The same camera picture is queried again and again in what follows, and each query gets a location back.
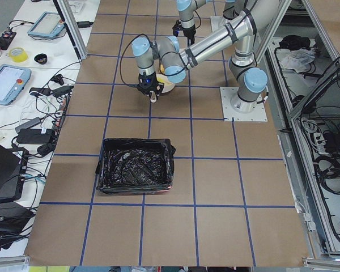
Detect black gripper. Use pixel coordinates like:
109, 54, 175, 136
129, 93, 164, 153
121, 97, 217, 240
137, 72, 156, 96
172, 20, 196, 45

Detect bin with black bag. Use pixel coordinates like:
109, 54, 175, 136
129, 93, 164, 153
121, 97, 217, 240
96, 138, 176, 195

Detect white crumpled cloth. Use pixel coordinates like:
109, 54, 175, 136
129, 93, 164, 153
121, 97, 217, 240
280, 49, 316, 73

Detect upper blue teach pendant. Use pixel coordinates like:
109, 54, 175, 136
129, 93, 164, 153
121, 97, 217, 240
27, 11, 65, 40

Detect blue teach pendant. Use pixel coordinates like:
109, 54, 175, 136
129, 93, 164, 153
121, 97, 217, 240
0, 64, 32, 105
27, 11, 65, 40

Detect yellow tape roll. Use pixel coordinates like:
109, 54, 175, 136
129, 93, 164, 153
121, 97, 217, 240
8, 47, 28, 63

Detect black power adapter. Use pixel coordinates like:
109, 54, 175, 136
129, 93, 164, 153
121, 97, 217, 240
16, 128, 54, 145

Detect lower blue teach pendant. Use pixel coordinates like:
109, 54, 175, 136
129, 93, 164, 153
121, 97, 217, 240
0, 64, 32, 105

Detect black laptop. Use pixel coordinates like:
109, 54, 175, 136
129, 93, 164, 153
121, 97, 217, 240
0, 145, 28, 203

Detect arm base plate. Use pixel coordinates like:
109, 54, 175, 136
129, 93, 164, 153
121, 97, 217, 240
220, 87, 267, 122

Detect aluminium frame post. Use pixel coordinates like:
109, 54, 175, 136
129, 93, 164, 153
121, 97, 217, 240
53, 0, 88, 61

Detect coiled black cables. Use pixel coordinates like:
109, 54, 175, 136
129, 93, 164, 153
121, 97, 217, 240
313, 152, 340, 196

